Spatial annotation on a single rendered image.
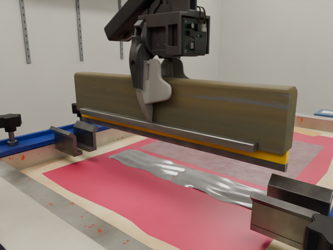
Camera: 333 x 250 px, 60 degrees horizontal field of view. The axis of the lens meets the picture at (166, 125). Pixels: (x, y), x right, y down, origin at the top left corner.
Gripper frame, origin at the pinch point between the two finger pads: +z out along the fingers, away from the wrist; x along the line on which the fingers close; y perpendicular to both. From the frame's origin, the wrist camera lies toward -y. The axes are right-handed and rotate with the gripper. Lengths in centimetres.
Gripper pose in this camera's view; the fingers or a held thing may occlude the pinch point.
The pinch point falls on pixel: (156, 110)
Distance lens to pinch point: 45.6
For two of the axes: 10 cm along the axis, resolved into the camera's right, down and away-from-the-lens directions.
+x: 6.4, -2.0, 7.4
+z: 0.0, 9.7, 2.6
